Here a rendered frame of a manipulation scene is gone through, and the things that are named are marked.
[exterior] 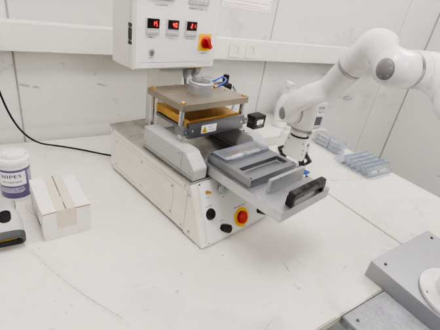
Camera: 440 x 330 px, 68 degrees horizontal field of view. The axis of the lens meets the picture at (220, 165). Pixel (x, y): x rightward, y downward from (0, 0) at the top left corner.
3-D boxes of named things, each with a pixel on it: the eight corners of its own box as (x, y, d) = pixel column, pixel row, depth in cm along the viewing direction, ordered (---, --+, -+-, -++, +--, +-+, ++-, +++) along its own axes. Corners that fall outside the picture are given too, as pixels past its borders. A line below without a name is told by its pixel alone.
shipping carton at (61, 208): (31, 203, 99) (28, 178, 95) (77, 196, 106) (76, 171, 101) (40, 243, 85) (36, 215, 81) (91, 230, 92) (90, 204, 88)
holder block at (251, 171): (207, 161, 92) (207, 153, 91) (253, 148, 105) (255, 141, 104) (249, 188, 82) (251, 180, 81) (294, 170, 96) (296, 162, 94)
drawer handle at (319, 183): (284, 204, 79) (288, 190, 77) (317, 187, 88) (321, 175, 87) (291, 208, 77) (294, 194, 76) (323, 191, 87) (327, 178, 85)
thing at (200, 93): (135, 108, 107) (137, 69, 102) (206, 99, 128) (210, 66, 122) (180, 136, 93) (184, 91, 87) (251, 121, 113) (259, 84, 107)
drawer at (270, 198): (198, 171, 94) (201, 146, 91) (249, 155, 109) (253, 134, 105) (278, 226, 77) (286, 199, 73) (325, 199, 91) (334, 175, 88)
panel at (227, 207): (207, 246, 93) (196, 183, 90) (272, 213, 113) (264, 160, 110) (211, 247, 92) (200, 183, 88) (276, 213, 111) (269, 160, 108)
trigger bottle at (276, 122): (270, 122, 185) (279, 78, 173) (283, 123, 187) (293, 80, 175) (275, 128, 177) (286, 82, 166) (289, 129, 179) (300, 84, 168)
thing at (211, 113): (155, 114, 106) (157, 85, 101) (206, 107, 120) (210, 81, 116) (188, 134, 95) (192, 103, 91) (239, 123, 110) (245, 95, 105)
